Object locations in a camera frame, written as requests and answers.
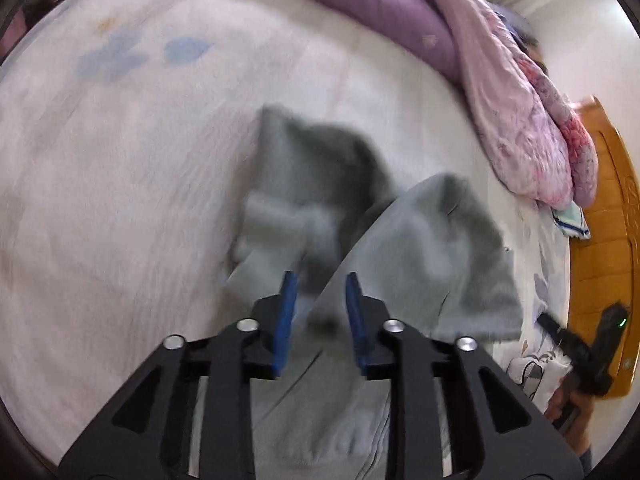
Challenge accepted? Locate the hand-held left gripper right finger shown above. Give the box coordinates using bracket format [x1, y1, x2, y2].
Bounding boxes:
[346, 272, 585, 480]

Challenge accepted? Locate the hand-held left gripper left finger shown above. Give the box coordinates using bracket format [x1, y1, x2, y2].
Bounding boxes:
[59, 271, 299, 480]

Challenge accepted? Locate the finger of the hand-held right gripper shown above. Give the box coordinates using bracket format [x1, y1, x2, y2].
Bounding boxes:
[536, 312, 588, 361]

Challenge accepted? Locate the grey sweatshirt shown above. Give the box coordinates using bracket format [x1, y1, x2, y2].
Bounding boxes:
[192, 104, 525, 480]

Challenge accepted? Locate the person's right hand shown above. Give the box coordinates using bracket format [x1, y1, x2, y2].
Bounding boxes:
[544, 382, 596, 456]

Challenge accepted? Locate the white blue folded cloth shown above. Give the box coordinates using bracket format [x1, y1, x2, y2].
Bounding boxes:
[551, 205, 591, 240]

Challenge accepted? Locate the wooden headboard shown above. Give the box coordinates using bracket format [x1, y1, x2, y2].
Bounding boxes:
[567, 96, 640, 401]

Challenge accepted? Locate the white floral bed sheet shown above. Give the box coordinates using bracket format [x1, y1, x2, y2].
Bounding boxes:
[0, 0, 573, 466]

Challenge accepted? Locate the pink floral quilt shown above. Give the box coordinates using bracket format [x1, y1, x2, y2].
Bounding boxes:
[420, 0, 599, 211]

